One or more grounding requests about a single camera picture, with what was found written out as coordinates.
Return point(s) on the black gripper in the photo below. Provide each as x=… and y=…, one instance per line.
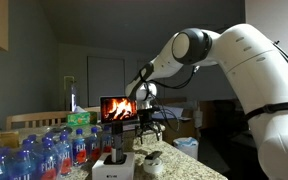
x=147, y=117

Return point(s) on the black remote control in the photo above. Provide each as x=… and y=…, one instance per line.
x=153, y=155

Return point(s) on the dark bottle with black cap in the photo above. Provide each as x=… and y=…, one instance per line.
x=117, y=143

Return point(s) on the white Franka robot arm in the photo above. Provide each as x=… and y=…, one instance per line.
x=257, y=76

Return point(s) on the white cardboard box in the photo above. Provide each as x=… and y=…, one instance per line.
x=112, y=171

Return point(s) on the brown cardboard box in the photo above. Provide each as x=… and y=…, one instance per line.
x=205, y=116

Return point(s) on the green tissue box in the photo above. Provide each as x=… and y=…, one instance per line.
x=82, y=119

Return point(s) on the laptop showing fireplace video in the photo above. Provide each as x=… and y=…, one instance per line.
x=119, y=109

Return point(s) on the white lined trash bin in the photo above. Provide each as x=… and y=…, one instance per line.
x=185, y=146

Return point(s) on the wooden chair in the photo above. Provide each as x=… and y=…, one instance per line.
x=37, y=118
x=92, y=109

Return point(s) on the wooden chair back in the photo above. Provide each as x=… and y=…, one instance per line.
x=37, y=118

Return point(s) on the pack of water bottles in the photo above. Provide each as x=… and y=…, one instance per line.
x=34, y=160

